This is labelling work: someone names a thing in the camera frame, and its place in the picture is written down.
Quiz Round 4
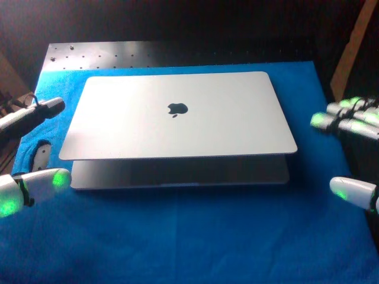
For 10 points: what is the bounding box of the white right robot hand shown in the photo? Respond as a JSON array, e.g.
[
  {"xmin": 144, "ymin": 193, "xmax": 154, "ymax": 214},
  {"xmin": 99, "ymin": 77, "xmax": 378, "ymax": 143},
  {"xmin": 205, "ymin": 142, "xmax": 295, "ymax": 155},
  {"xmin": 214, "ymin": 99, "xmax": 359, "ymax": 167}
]
[{"xmin": 310, "ymin": 95, "xmax": 379, "ymax": 214}]

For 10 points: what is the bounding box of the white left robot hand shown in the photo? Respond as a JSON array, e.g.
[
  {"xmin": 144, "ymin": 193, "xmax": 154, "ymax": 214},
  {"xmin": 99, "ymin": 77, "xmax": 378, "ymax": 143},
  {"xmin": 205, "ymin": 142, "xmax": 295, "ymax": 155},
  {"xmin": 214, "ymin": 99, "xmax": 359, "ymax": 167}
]
[{"xmin": 0, "ymin": 96, "xmax": 72, "ymax": 219}]

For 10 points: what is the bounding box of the silver laptop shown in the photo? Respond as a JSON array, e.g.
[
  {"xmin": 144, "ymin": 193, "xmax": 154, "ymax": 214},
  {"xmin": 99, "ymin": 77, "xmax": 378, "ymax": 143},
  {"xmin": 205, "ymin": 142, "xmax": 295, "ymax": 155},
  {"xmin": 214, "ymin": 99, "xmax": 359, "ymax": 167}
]
[{"xmin": 58, "ymin": 70, "xmax": 298, "ymax": 192}]

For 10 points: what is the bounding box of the brown wooden plank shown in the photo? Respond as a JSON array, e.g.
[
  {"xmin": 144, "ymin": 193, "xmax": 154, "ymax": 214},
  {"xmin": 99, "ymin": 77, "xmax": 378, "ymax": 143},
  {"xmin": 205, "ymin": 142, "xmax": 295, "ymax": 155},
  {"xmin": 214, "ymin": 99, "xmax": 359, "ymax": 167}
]
[{"xmin": 329, "ymin": 0, "xmax": 379, "ymax": 102}]

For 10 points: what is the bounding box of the blue cloth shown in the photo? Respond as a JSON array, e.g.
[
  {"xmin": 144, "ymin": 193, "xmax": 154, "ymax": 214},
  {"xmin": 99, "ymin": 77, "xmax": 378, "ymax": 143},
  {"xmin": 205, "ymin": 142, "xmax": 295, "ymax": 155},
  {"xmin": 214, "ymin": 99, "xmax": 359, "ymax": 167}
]
[{"xmin": 0, "ymin": 60, "xmax": 379, "ymax": 284}]

